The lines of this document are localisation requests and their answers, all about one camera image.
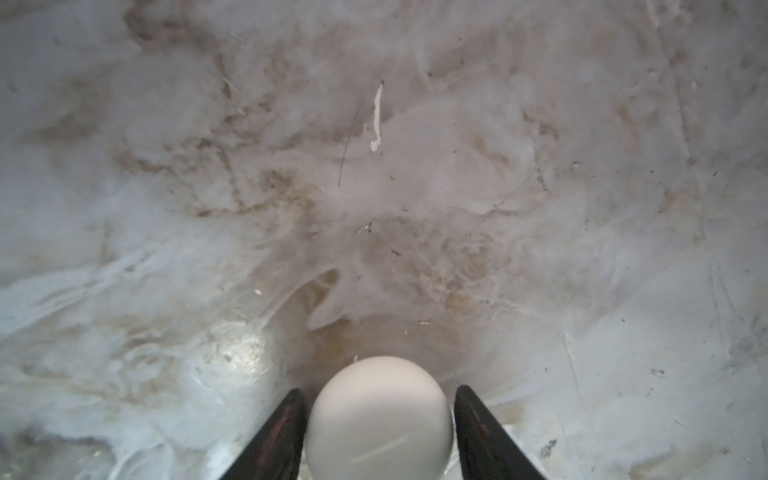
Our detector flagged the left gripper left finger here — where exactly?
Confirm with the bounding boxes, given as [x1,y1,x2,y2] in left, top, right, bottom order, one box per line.
[220,388,308,480]

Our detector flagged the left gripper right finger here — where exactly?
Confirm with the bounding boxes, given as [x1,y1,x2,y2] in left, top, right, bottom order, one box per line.
[454,385,545,480]

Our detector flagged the white earbud charging case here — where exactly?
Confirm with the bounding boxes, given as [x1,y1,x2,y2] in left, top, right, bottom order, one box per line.
[304,356,454,480]

